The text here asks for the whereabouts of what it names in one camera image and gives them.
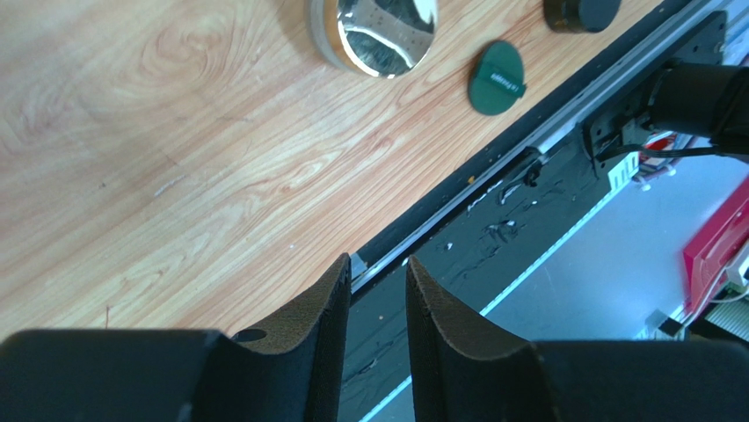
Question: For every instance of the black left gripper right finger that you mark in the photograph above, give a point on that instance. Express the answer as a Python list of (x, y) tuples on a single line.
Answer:
[(466, 368)]

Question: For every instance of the small black jar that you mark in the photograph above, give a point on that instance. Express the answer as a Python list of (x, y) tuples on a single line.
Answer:
[(580, 16)]

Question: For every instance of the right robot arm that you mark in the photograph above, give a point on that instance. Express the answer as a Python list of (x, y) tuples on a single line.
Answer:
[(699, 99)]

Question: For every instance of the red box under table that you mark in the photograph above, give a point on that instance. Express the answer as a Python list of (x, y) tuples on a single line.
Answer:
[(713, 247)]

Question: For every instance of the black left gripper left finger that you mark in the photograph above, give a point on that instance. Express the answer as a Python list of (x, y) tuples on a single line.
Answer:
[(286, 367)]

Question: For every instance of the gold lid cream jar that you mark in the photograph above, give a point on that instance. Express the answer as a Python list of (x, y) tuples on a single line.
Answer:
[(377, 38)]

